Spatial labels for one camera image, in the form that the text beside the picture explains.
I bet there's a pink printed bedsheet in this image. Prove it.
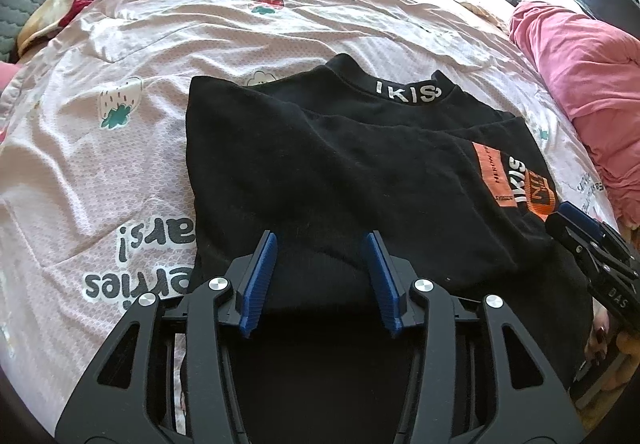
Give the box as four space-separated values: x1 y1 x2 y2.
0 0 622 377

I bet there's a black long-sleeved shirt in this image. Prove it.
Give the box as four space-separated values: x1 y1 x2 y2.
180 53 600 425

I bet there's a person's right hand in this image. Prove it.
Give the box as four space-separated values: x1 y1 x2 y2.
582 308 623 371

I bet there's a pink duvet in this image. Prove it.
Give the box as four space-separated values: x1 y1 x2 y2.
509 0 640 226

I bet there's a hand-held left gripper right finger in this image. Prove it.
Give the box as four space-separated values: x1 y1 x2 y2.
361 230 587 444

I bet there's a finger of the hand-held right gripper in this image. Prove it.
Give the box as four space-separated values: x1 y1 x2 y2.
544 213 592 271
556 201 603 237

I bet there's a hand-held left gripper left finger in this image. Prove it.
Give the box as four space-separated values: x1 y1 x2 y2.
54 230 279 444

